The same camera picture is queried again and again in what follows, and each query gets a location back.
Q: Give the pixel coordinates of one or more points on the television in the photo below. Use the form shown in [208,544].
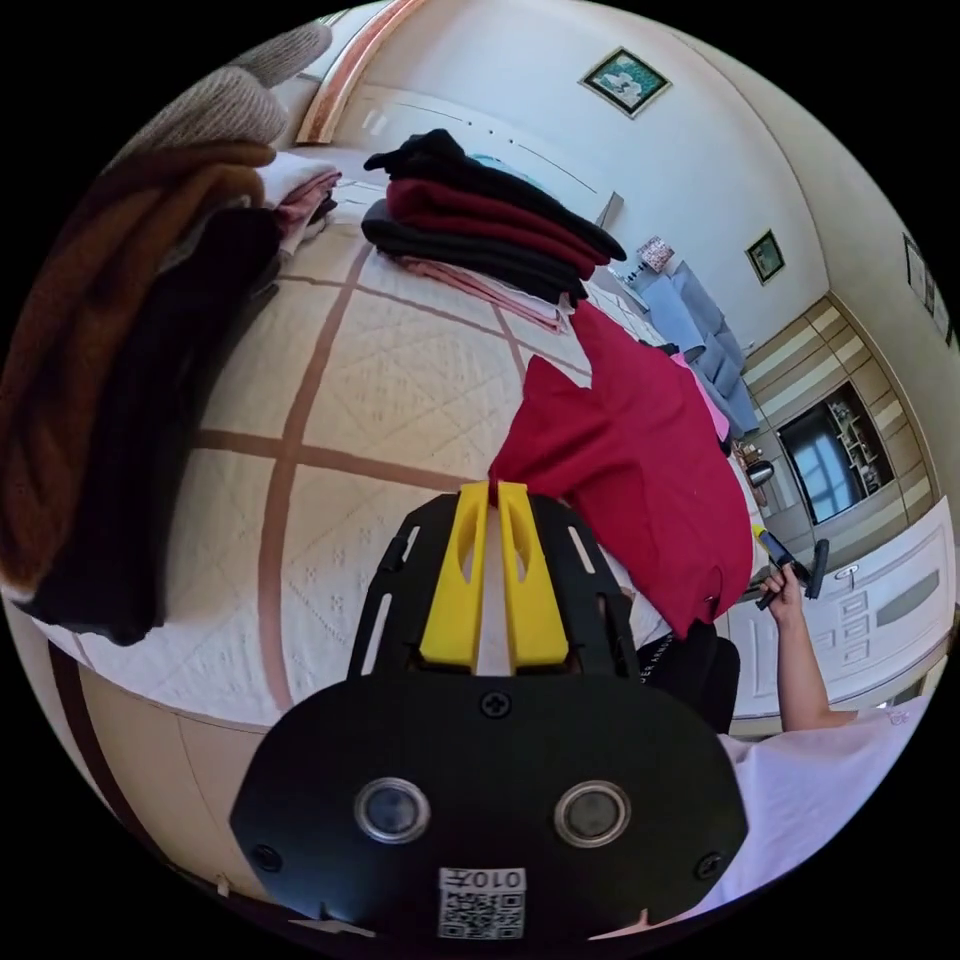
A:
[821,465]

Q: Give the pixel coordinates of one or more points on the table lamp with patterned shade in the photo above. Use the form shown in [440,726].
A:
[654,253]

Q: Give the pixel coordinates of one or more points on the person's body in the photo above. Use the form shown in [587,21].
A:
[810,795]

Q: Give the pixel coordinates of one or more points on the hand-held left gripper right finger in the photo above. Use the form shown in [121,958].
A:
[532,607]

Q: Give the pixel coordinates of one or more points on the white door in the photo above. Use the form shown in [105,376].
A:
[885,600]

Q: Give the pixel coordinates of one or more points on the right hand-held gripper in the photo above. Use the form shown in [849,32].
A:
[787,562]

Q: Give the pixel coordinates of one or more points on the small green framed picture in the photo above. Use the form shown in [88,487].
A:
[765,256]

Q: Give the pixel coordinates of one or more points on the kettle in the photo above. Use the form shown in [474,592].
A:
[757,472]

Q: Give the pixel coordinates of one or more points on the dark framed picture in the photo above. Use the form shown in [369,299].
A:
[928,289]

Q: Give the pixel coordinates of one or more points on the wooden wall cupboard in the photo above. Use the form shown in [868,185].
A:
[877,405]

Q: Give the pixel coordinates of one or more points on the person's right forearm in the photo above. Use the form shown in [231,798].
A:
[806,675]

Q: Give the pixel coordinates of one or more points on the bed with white quilt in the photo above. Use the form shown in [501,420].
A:
[390,375]

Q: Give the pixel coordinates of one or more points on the person's right hand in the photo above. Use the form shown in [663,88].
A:
[789,600]

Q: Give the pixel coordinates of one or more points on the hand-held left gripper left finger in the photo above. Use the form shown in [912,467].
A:
[454,592]

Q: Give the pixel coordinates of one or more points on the large green framed picture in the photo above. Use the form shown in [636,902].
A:
[625,81]

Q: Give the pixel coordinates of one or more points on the red short sleeve shirt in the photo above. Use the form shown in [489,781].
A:
[645,457]

